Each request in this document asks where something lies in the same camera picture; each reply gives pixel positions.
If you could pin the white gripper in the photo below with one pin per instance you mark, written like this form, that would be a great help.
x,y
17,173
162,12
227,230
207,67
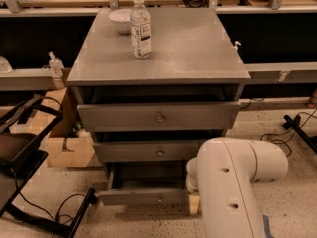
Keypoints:
x,y
191,179

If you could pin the grey bottom drawer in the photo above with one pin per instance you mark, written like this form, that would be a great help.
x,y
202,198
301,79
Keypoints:
x,y
142,183

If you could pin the grey drawer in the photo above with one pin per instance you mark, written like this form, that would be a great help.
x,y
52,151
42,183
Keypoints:
x,y
147,150
158,116
142,183

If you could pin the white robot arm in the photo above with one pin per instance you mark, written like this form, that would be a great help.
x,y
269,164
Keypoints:
x,y
219,181

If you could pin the grey middle drawer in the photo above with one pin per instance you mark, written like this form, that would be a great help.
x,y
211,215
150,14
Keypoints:
x,y
147,150

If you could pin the grey top drawer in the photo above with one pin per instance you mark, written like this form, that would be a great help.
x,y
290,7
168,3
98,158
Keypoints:
x,y
158,116

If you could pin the grey drawer cabinet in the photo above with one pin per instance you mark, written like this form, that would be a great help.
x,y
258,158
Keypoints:
x,y
192,60

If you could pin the black stand leg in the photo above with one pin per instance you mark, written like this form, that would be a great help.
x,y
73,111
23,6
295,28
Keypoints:
x,y
294,124

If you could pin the cardboard box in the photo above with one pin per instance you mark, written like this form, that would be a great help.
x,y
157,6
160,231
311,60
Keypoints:
x,y
69,145

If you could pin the white pump dispenser top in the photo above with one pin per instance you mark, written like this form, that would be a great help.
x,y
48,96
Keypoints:
x,y
236,45

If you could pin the clear plastic water bottle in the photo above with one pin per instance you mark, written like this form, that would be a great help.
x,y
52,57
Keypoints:
x,y
140,23

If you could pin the clear sanitizer pump bottle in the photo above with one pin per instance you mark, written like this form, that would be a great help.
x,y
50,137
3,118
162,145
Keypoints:
x,y
56,67

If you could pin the white bowl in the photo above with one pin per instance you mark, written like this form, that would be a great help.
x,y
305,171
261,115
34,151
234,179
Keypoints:
x,y
121,20

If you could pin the black cart frame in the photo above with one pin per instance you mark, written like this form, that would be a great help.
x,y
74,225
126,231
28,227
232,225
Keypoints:
x,y
20,157

